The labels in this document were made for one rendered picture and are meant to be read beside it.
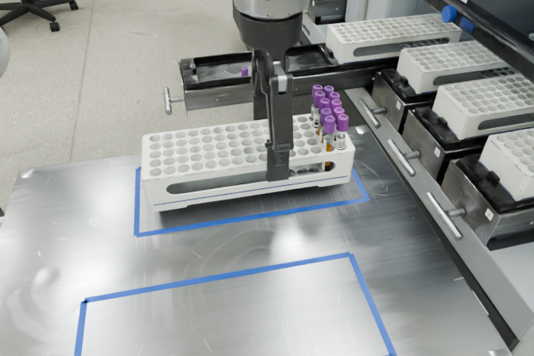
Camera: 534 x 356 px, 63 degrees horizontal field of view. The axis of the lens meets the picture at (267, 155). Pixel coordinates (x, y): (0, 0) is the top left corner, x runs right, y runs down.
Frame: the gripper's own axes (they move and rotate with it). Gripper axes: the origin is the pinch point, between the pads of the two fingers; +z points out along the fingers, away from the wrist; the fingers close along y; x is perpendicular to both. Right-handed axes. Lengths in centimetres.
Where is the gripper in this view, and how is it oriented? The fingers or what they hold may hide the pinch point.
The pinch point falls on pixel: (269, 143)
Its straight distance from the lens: 64.0
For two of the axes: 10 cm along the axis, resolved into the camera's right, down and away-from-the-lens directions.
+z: 0.0, 7.6, 6.5
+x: 9.8, -1.3, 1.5
